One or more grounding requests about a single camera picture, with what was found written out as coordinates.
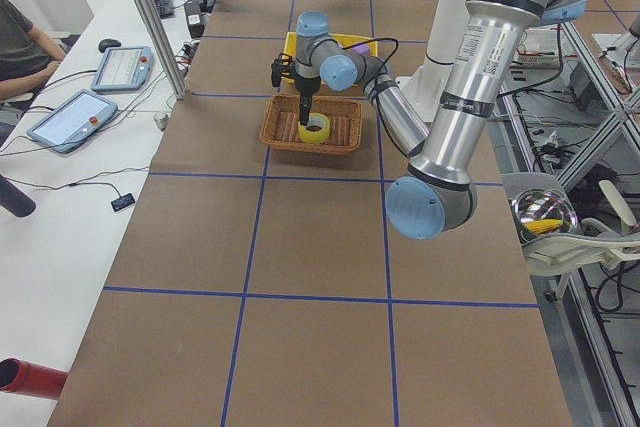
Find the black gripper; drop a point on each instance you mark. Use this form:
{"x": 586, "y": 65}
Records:
{"x": 304, "y": 85}

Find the yellow tape roll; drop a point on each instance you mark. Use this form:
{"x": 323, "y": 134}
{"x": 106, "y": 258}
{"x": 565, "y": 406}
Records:
{"x": 317, "y": 129}

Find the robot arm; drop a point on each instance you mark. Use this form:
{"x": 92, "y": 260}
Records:
{"x": 437, "y": 194}

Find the brown wicker basket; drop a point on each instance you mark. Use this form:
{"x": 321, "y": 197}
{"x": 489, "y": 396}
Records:
{"x": 280, "y": 126}

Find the yellow plastic basket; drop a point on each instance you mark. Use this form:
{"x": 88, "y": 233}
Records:
{"x": 290, "y": 54}

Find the purple foam block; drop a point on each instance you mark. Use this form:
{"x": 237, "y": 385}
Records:
{"x": 363, "y": 49}

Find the far teach pendant tablet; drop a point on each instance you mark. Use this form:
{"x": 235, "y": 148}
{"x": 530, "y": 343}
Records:
{"x": 123, "y": 69}

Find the teach pendant tablet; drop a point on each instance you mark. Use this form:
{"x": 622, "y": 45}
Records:
{"x": 123, "y": 69}
{"x": 73, "y": 122}

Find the black computer mouse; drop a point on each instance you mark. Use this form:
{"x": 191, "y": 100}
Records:
{"x": 107, "y": 43}

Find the near teach pendant tablet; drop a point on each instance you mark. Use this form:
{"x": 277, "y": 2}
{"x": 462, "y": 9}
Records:
{"x": 73, "y": 122}

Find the steel pot with corn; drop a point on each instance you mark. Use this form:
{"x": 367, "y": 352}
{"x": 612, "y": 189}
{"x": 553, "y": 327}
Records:
{"x": 538, "y": 212}

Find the seated person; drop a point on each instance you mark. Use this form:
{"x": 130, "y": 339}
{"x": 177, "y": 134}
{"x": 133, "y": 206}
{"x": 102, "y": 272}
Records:
{"x": 29, "y": 56}

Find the white chair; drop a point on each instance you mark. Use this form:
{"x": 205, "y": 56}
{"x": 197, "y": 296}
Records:
{"x": 572, "y": 246}

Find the red cylinder bottle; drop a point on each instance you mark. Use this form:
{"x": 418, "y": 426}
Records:
{"x": 28, "y": 379}

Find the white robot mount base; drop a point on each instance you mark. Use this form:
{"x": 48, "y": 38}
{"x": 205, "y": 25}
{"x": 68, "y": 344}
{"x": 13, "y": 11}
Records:
{"x": 424, "y": 88}

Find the aluminium frame post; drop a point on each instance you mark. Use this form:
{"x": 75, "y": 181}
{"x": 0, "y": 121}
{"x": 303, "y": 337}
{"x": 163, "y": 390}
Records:
{"x": 164, "y": 52}

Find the small black device on cable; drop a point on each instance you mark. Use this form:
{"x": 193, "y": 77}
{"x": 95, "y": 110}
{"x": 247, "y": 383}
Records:
{"x": 122, "y": 202}

